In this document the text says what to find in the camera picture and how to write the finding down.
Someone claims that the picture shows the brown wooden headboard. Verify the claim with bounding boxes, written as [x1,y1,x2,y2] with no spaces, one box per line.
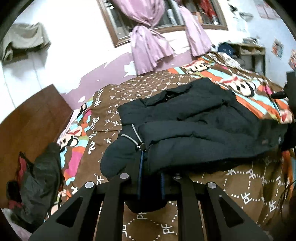
[0,85,72,208]

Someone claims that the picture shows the wooden window frame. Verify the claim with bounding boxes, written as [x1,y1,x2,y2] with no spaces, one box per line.
[98,1,228,47]

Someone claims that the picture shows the left purple curtain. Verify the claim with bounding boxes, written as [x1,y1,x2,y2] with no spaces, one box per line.
[112,0,174,75]

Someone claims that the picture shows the purple curtain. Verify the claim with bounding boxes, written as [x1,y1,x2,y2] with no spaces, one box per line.
[176,1,212,57]
[112,0,174,75]

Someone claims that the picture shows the beige cloth on wall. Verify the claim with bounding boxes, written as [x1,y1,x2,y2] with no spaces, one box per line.
[1,23,51,64]

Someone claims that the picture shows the wooden shelf with clutter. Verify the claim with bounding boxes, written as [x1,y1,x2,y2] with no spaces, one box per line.
[227,42,266,75]

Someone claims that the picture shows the paper posters on wall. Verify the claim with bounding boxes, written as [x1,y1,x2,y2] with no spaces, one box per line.
[254,0,280,20]

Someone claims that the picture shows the dark clothes pile by bed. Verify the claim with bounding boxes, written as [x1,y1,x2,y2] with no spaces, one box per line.
[6,143,63,230]

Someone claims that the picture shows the right purple curtain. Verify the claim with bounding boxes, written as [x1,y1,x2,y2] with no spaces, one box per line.
[176,1,212,57]

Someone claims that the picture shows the black jacket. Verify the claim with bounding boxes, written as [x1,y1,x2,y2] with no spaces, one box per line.
[100,78,288,213]

